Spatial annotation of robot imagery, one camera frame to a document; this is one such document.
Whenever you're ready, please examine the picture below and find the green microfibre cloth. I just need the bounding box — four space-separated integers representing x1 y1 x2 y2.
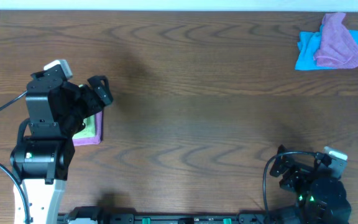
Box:
73 115 96 139

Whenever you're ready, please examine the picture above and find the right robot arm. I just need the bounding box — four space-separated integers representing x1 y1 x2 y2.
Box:
262 145 352 224

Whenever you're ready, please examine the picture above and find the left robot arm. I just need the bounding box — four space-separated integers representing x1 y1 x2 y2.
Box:
10 75 113 223

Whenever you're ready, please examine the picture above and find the folded purple cloth under stack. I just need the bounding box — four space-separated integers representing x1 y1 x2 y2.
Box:
73 111 103 146

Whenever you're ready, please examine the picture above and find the purple crumpled microfibre cloth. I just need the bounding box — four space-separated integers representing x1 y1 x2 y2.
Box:
314 12 358 69

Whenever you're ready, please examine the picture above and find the blue microfibre cloth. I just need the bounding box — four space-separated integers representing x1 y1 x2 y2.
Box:
294 25 358 71

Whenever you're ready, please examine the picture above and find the right black camera cable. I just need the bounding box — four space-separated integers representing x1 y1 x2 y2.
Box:
261 151 323 222

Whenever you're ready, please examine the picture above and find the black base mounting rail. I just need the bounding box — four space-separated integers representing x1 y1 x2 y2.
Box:
57 206 306 224

